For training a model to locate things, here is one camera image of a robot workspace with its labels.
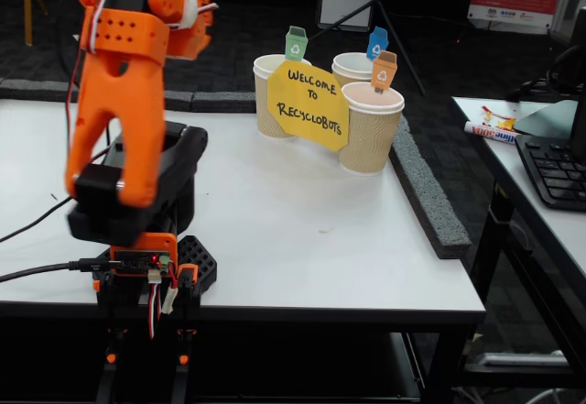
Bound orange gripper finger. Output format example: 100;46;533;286
165;13;213;61

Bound red white black wire bundle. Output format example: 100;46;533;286
146;269;179;340

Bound paper cup with blue label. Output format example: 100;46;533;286
331;51;377;89

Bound white side table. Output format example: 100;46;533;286
450;95;586;377

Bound red black servo wire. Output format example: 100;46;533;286
65;41;86;124

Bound thick grey foam strip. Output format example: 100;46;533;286
387;115;472;260

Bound blue recycle bin label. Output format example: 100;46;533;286
364;27;389;61

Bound long dark foam strip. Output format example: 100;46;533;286
0;77;193;113

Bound red yellow candy wrapper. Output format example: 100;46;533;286
480;104;517;131

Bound paper cup with orange label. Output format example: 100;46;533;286
337;82;407;175

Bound orange controller board housing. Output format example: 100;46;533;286
109;231;179;281

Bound green recycle bin label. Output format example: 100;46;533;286
284;27;309;63

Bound white soda candy tube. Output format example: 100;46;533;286
463;120;521;146

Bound black computer keyboard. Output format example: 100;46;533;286
515;134;586;213

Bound black tripod stand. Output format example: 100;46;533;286
306;0;428;99

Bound black usb cable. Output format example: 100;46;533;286
0;259;123;284

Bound yellow welcome paper sign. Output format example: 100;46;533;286
266;59;351;152

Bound black orange table clamp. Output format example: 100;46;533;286
92;278;129;404
171;264;202;404

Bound thin black power cable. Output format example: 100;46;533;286
0;145;114;245

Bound orange recycle bin label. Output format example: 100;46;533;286
371;49;399;95

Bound paper cup with green label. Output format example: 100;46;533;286
252;54;312;140

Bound black headset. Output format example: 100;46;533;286
505;44;582;103

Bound short dark foam strip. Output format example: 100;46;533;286
190;91;257;115

